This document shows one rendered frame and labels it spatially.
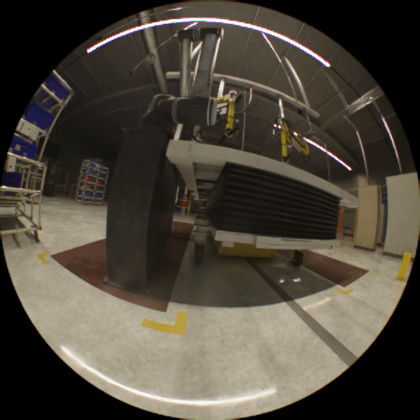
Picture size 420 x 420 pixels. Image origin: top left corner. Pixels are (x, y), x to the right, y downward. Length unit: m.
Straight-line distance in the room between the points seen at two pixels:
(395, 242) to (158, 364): 4.81
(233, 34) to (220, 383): 10.47
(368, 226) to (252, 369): 4.78
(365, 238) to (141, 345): 5.10
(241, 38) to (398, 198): 9.89
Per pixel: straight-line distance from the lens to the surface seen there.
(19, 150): 1.62
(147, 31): 8.13
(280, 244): 0.73
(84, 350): 0.62
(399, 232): 4.72
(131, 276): 0.80
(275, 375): 0.60
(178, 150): 0.67
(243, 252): 1.56
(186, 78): 1.35
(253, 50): 10.19
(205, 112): 0.83
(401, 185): 4.89
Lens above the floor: 0.51
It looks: 1 degrees up
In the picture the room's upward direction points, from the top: 8 degrees clockwise
